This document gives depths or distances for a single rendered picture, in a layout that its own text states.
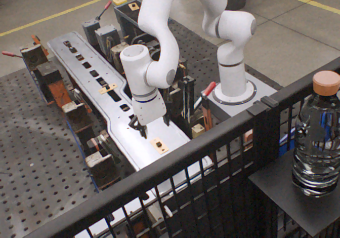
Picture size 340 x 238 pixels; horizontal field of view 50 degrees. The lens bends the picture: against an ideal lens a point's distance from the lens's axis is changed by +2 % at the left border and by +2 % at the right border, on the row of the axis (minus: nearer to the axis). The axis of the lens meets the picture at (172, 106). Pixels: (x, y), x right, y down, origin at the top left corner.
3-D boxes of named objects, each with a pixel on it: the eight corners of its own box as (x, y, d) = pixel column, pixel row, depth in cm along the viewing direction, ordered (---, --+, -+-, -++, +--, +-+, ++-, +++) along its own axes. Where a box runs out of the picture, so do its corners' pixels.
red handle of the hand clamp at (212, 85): (182, 113, 130) (209, 78, 129) (185, 115, 132) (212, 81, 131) (188, 118, 127) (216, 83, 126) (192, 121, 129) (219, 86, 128)
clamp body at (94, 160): (104, 215, 147) (76, 157, 125) (130, 199, 150) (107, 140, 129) (113, 231, 140) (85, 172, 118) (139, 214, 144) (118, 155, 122)
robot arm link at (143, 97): (150, 74, 117) (151, 82, 118) (125, 86, 114) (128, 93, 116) (162, 86, 111) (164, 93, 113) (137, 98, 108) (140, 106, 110)
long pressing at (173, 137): (40, 44, 209) (39, 42, 208) (77, 30, 217) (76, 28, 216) (159, 203, 111) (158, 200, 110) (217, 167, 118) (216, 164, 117)
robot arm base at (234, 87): (240, 75, 188) (237, 44, 177) (261, 92, 174) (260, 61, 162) (208, 89, 184) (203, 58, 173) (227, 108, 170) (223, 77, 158)
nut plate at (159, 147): (149, 142, 131) (148, 139, 130) (158, 136, 132) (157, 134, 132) (160, 155, 125) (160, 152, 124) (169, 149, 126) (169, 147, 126)
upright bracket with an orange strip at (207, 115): (214, 191, 146) (200, 95, 115) (216, 190, 147) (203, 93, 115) (218, 196, 144) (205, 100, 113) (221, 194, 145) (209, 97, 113)
